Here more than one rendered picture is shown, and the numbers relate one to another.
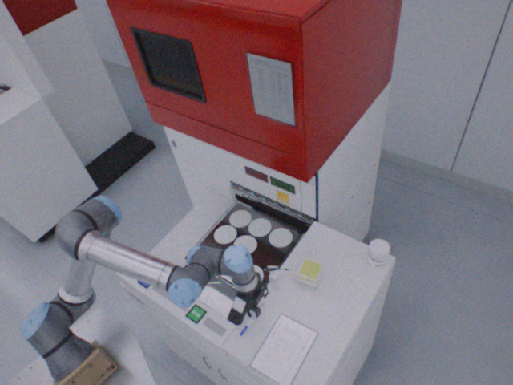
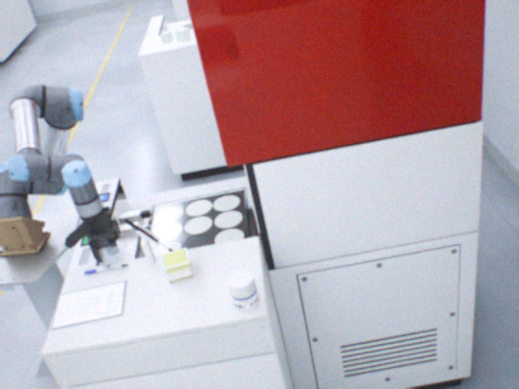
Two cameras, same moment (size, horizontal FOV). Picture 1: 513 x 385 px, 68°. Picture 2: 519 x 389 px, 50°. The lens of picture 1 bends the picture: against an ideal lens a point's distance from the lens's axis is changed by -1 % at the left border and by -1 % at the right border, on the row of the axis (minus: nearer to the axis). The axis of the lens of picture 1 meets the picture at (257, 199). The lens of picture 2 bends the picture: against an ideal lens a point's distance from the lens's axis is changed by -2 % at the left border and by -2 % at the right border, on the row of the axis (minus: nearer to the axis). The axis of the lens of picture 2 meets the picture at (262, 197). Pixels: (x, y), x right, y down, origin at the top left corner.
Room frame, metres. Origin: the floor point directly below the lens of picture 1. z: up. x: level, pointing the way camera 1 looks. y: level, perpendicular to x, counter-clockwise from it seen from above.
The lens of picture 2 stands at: (0.07, -1.32, 2.03)
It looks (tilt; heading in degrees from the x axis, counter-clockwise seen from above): 33 degrees down; 49
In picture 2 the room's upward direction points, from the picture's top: 12 degrees counter-clockwise
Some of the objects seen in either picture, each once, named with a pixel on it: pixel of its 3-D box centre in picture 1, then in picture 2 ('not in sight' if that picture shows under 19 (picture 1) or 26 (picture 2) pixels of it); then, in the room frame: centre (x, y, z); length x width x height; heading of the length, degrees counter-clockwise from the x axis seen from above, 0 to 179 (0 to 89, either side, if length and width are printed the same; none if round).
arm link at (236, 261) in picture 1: (239, 264); (80, 181); (0.62, 0.09, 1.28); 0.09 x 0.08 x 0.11; 68
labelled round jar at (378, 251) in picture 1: (377, 253); (243, 291); (0.73, -0.39, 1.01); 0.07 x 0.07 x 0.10
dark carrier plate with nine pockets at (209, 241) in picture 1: (245, 245); (198, 225); (0.96, 0.08, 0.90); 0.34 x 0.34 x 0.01; 47
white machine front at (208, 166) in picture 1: (236, 176); (251, 156); (1.26, 0.07, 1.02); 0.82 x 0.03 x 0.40; 47
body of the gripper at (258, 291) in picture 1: (250, 290); (99, 227); (0.62, 0.07, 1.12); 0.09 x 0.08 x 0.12; 137
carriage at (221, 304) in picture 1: (210, 299); (127, 248); (0.76, 0.25, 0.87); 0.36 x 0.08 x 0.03; 47
